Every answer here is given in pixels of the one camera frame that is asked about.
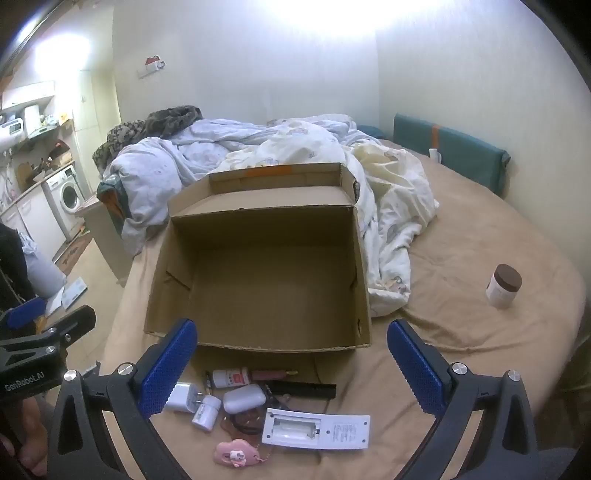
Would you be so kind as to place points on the cream printed duvet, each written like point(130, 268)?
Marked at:
point(397, 207)

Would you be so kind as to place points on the beige nightstand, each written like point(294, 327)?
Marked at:
point(104, 230)

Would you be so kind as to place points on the teal cushion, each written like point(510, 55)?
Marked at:
point(461, 152)

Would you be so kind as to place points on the white earbud case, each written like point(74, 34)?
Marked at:
point(244, 398)

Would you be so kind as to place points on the person's left hand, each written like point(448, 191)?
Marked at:
point(32, 438)

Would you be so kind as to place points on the patterned floor mat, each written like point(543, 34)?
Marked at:
point(74, 251)

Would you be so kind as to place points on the black hanging garment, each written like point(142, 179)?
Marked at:
point(11, 263)

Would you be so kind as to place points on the grey stuffed bag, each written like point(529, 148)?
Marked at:
point(44, 277)

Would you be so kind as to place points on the cluttered kitchen shelf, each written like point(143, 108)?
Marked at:
point(37, 124)

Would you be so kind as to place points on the white charger plug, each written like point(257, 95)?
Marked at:
point(180, 397)

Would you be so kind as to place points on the small white pill bottle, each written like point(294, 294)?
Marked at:
point(207, 413)

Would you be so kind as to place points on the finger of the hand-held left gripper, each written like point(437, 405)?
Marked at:
point(23, 314)
point(71, 325)

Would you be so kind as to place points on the white jar brown lid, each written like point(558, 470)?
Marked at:
point(501, 290)

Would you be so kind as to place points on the white paper sheet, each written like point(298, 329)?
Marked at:
point(74, 293)

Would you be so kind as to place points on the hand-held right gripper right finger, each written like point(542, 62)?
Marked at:
point(415, 369)

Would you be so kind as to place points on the black gold battery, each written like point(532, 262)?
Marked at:
point(209, 383)

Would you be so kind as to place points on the white bottle red label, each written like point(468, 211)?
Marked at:
point(231, 377)

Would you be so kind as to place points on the white washing machine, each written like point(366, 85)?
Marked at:
point(69, 194)

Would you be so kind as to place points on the white duvet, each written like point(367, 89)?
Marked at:
point(184, 152)

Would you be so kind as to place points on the white kitchen counter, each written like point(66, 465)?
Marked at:
point(37, 217)

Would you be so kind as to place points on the white remote control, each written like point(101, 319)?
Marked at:
point(341, 431)

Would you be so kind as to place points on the dark patterned blanket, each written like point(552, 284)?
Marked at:
point(171, 117)

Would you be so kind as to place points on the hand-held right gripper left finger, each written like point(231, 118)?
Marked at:
point(168, 374)

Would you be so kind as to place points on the brown cardboard box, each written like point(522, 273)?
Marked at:
point(268, 277)

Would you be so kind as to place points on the white wall fixture red item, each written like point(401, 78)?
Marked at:
point(152, 64)

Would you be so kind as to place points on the pink lipstick tube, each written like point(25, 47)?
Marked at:
point(268, 374)

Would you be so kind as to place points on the teal orange pillow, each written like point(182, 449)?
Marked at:
point(111, 194)

